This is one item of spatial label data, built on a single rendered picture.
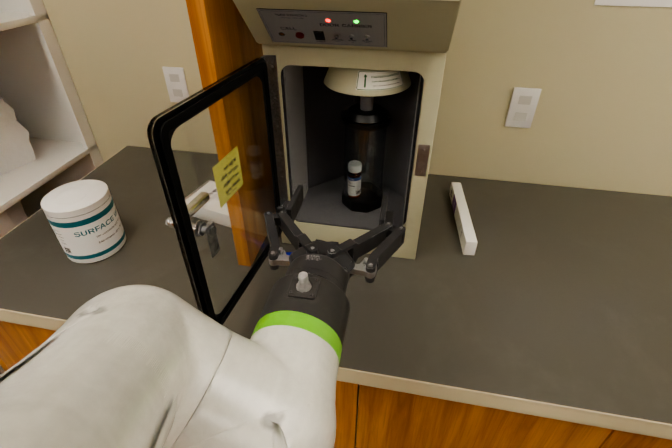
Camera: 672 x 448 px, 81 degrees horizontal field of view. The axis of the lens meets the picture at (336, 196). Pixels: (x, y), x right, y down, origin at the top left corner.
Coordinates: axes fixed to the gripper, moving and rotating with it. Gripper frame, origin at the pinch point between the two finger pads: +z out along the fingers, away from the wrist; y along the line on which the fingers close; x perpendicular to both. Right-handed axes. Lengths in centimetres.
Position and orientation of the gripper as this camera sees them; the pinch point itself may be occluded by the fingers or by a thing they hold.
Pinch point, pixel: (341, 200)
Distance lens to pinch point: 62.1
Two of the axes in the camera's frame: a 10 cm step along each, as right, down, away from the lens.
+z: 1.8, -5.5, 8.2
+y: -9.8, -1.0, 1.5
